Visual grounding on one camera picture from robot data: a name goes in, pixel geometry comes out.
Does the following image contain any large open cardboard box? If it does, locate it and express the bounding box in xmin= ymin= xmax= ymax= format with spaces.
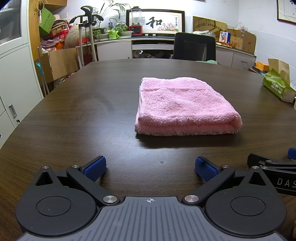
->
xmin=40 ymin=47 xmax=80 ymax=81

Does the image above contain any printed cardboard box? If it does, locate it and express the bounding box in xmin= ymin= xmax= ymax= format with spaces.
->
xmin=228 ymin=28 xmax=257 ymax=55

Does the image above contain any brown paper bag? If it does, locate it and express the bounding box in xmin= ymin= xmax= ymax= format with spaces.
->
xmin=268 ymin=58 xmax=290 ymax=86

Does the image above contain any pile of bags under counter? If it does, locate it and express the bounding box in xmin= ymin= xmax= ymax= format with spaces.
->
xmin=133 ymin=50 xmax=174 ymax=59

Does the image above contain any blender with red base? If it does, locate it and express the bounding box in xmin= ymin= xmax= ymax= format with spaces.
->
xmin=129 ymin=6 xmax=143 ymax=36

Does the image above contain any black office chair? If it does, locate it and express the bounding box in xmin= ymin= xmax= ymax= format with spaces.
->
xmin=173 ymin=32 xmax=216 ymax=62

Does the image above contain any pile of boxes and clothes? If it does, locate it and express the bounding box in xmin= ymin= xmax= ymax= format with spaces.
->
xmin=39 ymin=19 xmax=77 ymax=55

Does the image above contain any pink towel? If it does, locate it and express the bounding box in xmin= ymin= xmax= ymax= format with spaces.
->
xmin=134 ymin=77 xmax=243 ymax=137

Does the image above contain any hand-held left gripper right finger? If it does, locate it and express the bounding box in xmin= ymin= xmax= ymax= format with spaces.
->
xmin=181 ymin=156 xmax=267 ymax=207

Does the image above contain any small potted plant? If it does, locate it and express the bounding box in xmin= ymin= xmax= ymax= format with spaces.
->
xmin=116 ymin=23 xmax=133 ymax=37
xmin=92 ymin=28 xmax=109 ymax=40

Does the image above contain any framed calligraphy picture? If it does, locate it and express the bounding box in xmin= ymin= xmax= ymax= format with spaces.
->
xmin=126 ymin=9 xmax=185 ymax=35

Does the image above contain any framed wall picture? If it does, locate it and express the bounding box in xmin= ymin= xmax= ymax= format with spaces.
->
xmin=276 ymin=0 xmax=296 ymax=25

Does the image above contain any tall palm plant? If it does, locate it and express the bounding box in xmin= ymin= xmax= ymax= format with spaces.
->
xmin=98 ymin=0 xmax=130 ymax=29

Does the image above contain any green tissue box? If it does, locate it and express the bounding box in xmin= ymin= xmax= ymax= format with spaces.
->
xmin=262 ymin=69 xmax=296 ymax=103

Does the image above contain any metal pole with teal clip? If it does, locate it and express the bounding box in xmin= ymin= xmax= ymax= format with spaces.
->
xmin=35 ymin=46 xmax=50 ymax=96

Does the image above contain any wooden shelf unit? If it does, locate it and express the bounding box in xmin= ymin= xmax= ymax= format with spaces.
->
xmin=29 ymin=0 xmax=67 ymax=61

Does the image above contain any green paper bag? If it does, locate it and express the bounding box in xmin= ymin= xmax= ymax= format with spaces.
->
xmin=38 ymin=8 xmax=56 ymax=35

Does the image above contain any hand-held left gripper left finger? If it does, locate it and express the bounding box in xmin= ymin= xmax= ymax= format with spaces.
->
xmin=34 ymin=156 xmax=121 ymax=208

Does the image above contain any white counter cabinet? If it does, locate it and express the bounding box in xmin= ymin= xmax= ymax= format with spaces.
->
xmin=76 ymin=37 xmax=257 ymax=70

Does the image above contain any hanging ring ornament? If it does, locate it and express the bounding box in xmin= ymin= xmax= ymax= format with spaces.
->
xmin=36 ymin=0 xmax=45 ymax=24

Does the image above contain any white metal cabinet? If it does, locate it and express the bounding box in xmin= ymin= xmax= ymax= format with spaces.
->
xmin=0 ymin=0 xmax=44 ymax=149

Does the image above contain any orange flat box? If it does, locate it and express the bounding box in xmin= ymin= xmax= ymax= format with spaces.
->
xmin=255 ymin=61 xmax=271 ymax=72

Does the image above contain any small picture box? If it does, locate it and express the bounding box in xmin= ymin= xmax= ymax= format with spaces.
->
xmin=219 ymin=31 xmax=230 ymax=44

